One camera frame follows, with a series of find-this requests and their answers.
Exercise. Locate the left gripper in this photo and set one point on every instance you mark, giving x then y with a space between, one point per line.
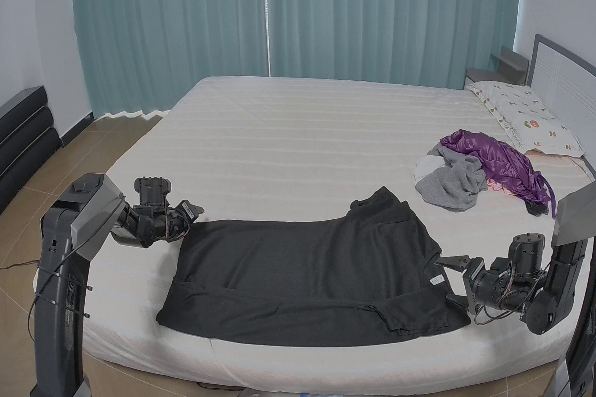
176 224

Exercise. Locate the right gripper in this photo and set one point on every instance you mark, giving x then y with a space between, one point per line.
484 283

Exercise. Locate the black T-shirt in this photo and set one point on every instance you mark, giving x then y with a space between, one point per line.
302 274

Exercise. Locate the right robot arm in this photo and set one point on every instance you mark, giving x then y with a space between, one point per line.
565 274

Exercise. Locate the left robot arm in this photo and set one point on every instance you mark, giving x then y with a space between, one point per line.
63 274

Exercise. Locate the pile of clothes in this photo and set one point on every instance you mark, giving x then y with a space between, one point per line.
465 183

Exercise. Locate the bed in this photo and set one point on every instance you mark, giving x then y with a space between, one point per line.
302 144

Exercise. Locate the white printed pillow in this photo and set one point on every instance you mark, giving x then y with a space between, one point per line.
526 118

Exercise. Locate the grey bedside table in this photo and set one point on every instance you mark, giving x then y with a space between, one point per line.
500 72

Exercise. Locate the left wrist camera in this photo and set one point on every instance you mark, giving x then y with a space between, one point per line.
190 209

